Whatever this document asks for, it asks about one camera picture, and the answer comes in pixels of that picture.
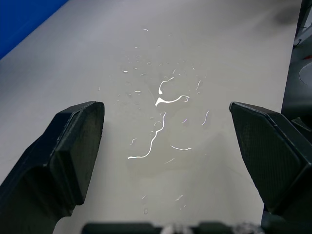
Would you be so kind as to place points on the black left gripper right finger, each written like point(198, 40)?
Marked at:
point(268, 156)

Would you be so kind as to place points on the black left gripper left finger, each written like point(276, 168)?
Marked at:
point(48, 158)

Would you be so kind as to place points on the spilled water puddle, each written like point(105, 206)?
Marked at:
point(161, 100)

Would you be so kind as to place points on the blue plastic tub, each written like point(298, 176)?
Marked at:
point(14, 19)

